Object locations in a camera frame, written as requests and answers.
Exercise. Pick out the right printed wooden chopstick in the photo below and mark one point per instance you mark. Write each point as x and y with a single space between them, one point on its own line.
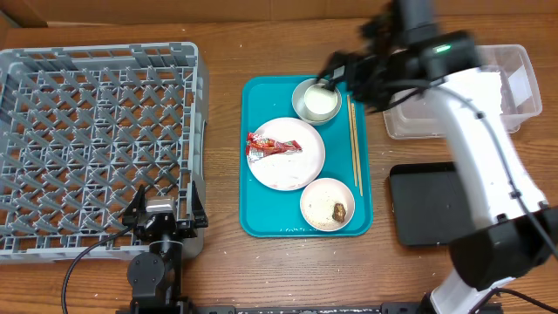
357 152

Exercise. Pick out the red snack wrapper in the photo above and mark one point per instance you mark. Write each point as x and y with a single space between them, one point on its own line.
259 147

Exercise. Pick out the small white plate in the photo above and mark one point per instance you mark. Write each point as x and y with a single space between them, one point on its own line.
318 200

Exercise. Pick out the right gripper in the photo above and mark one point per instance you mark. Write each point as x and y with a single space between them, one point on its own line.
336 67

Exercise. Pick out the grey round bowl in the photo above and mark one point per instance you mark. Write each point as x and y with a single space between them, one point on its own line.
298 103

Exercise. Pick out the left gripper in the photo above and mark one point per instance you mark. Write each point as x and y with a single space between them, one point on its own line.
138 203

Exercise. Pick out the teal plastic serving tray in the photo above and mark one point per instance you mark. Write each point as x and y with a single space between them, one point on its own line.
265 212

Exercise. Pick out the large white plate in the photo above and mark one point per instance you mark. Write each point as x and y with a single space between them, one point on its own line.
289 171

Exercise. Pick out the clear plastic bin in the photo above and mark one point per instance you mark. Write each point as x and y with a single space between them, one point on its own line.
520 96

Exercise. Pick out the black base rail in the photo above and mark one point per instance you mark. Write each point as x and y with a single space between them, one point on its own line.
305 310

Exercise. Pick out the left wooden chopstick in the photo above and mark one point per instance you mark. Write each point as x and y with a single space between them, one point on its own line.
352 143

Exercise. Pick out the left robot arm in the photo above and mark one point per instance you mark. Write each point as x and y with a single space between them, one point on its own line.
156 275

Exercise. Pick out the brown food scrap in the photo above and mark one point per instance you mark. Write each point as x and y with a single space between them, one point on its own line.
339 213

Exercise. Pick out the white cup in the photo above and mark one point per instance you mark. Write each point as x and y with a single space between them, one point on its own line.
320 103

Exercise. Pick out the grey plastic dish rack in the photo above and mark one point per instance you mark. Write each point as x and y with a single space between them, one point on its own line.
82 128

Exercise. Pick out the black rectangular tray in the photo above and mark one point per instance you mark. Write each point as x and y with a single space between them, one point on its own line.
429 204

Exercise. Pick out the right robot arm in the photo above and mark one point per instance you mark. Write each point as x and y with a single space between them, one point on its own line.
515 227

